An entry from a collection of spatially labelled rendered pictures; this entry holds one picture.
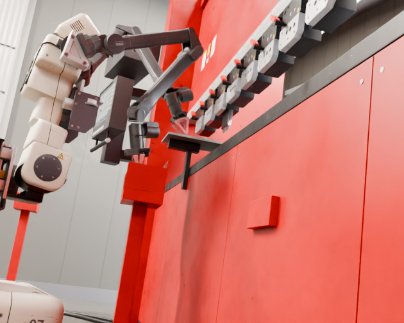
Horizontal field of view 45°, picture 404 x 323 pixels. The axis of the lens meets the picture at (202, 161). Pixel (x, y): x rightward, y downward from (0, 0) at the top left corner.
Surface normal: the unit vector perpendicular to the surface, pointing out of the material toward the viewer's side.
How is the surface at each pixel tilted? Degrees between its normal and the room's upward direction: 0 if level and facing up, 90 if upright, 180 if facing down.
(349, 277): 90
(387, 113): 90
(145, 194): 90
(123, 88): 90
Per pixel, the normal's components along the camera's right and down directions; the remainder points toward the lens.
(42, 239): 0.48, -0.12
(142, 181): 0.21, -0.18
